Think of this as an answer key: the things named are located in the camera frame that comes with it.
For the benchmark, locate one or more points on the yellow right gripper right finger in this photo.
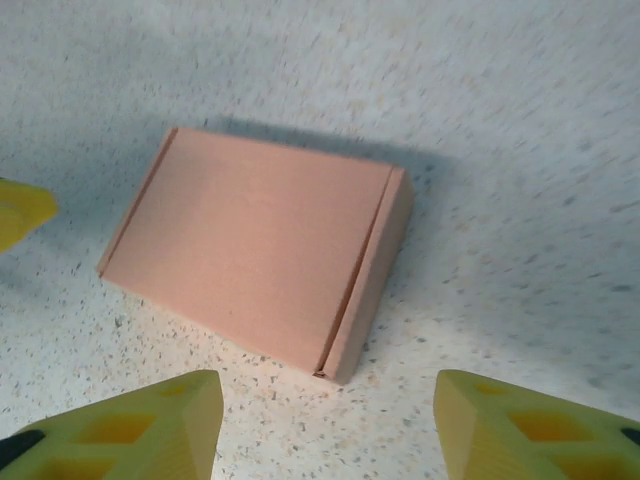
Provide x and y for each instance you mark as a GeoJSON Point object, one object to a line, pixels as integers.
{"type": "Point", "coordinates": [530, 435]}

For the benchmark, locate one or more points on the pink cardboard paper box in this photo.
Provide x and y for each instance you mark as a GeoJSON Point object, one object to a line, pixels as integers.
{"type": "Point", "coordinates": [250, 240]}

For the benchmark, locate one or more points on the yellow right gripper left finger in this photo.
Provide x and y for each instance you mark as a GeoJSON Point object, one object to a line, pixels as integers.
{"type": "Point", "coordinates": [125, 435]}

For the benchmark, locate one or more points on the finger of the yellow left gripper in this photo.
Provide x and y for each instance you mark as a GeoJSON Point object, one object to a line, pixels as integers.
{"type": "Point", "coordinates": [20, 215]}

